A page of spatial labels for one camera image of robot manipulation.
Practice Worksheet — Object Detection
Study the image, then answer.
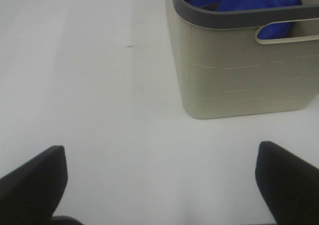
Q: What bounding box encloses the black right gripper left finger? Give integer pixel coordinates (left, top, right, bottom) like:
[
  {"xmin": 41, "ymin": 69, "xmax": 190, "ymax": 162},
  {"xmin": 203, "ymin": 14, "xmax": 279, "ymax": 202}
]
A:
[{"xmin": 0, "ymin": 146, "xmax": 68, "ymax": 225}]

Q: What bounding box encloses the crumpled blue towel in basket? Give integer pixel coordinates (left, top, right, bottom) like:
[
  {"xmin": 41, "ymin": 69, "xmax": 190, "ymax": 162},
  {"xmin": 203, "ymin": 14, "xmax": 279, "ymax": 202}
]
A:
[{"xmin": 181, "ymin": 0, "xmax": 303, "ymax": 40}]

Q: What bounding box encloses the beige plastic basket grey rim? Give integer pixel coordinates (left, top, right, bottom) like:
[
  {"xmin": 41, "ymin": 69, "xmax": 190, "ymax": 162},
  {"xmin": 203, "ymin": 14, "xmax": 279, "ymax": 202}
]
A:
[{"xmin": 165, "ymin": 0, "xmax": 319, "ymax": 119}]

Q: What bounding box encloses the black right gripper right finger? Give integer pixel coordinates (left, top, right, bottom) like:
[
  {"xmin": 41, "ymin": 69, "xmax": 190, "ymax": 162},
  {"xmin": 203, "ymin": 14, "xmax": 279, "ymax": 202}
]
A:
[{"xmin": 255, "ymin": 141, "xmax": 319, "ymax": 225}]

